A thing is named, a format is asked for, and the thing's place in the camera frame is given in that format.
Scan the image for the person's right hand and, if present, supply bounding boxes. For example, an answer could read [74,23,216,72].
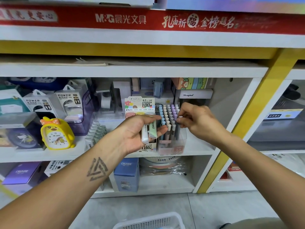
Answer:
[176,102,225,143]

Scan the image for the person's left hand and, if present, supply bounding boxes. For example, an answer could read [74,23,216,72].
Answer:
[111,114,168,156]

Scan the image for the bundle of lilac grey packets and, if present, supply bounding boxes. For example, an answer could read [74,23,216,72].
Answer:
[140,119,159,146]

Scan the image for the white shelf with yellow trim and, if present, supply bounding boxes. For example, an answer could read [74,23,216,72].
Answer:
[0,0,305,194]

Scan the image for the white plastic basket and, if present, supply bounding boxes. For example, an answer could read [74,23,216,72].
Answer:
[113,212,186,229]

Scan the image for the person's right forearm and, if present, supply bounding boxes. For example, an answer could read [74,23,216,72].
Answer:
[210,131,305,229]

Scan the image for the person's left forearm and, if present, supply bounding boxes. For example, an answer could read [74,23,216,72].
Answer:
[0,141,122,229]

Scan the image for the white long box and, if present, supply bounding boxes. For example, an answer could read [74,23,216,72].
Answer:
[177,89,214,99]

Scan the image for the white refill display box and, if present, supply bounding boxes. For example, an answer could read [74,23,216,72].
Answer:
[124,96,158,153]

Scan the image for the clear plastic tray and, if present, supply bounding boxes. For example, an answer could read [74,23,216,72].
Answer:
[85,122,108,150]

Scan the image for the blue small carton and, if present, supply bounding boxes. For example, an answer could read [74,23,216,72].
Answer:
[113,157,140,192]

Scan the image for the clear pink label box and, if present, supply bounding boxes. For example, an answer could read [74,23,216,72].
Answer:
[157,122,187,156]

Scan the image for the pastel sticky notes pack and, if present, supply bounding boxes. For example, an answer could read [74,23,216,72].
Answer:
[173,78,213,90]

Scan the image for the stack of wrapped discs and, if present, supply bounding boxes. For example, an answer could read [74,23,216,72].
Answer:
[139,157,187,176]

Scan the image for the purple translucent container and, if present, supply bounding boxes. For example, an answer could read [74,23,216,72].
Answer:
[67,89,95,135]

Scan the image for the tape dispenser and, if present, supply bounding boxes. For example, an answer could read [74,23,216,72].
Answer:
[95,81,114,110]

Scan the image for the white tall box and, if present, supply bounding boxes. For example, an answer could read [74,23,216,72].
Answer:
[113,80,132,101]

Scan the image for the grey digital clock box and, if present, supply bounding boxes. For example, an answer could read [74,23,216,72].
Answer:
[140,78,167,98]

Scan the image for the red white flat box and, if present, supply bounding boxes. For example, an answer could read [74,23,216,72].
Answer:
[219,162,244,182]

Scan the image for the flat cardboard sheets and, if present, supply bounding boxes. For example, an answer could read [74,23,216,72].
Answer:
[76,57,268,66]

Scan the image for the white hanging accessory box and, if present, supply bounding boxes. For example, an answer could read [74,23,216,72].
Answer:
[55,84,84,121]
[21,89,63,118]

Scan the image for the yellow alarm clock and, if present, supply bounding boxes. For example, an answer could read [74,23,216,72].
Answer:
[39,117,76,151]

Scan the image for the plastic wrapped items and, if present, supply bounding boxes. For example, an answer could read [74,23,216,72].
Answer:
[274,154,305,172]

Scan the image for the clear boxed dark clock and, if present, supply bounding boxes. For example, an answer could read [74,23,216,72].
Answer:
[0,112,44,151]

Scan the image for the purple box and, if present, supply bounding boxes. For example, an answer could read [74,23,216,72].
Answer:
[2,162,44,195]

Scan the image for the blue printed box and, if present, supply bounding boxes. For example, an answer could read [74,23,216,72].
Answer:
[167,0,305,15]

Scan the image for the teal white box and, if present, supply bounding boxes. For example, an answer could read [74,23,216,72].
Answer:
[0,88,30,114]

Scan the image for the red banner strip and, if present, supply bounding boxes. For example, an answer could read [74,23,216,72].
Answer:
[0,3,305,35]

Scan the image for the white printed box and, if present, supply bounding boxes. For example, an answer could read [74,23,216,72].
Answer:
[0,0,155,8]

